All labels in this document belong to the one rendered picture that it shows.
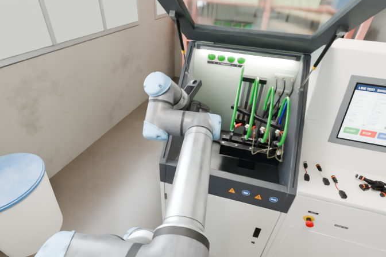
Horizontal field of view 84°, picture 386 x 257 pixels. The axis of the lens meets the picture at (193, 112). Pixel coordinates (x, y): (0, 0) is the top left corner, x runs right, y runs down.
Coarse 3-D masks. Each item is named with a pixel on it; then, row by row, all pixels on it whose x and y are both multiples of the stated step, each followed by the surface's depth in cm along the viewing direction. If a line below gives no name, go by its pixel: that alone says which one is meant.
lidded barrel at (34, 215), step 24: (0, 168) 147; (24, 168) 148; (0, 192) 132; (24, 192) 133; (48, 192) 155; (0, 216) 127; (24, 216) 138; (48, 216) 158; (0, 240) 139; (24, 240) 147
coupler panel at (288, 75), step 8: (280, 72) 126; (288, 72) 124; (296, 72) 123; (272, 80) 129; (280, 80) 128; (288, 80) 127; (280, 88) 131; (288, 88) 129; (280, 104) 136; (272, 112) 141
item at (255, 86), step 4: (256, 80) 106; (256, 84) 103; (256, 88) 102; (252, 92) 123; (256, 92) 101; (252, 96) 125; (256, 96) 100; (252, 100) 127; (256, 100) 100; (248, 108) 130; (252, 108) 99; (252, 112) 99; (252, 116) 99; (252, 120) 99; (248, 128) 101; (248, 132) 101; (244, 136) 117; (248, 136) 103
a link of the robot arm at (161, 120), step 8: (152, 104) 60; (160, 104) 60; (168, 104) 61; (152, 112) 60; (160, 112) 59; (168, 112) 60; (176, 112) 60; (144, 120) 61; (152, 120) 59; (160, 120) 59; (168, 120) 59; (176, 120) 58; (144, 128) 60; (152, 128) 58; (160, 128) 59; (168, 128) 59; (176, 128) 59; (144, 136) 60; (152, 136) 58; (160, 136) 58; (168, 136) 61
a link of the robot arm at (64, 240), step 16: (48, 240) 31; (64, 240) 31; (80, 240) 31; (96, 240) 31; (112, 240) 32; (128, 240) 48; (144, 240) 56; (48, 256) 28; (64, 256) 28; (80, 256) 28; (96, 256) 29; (112, 256) 29; (128, 256) 29
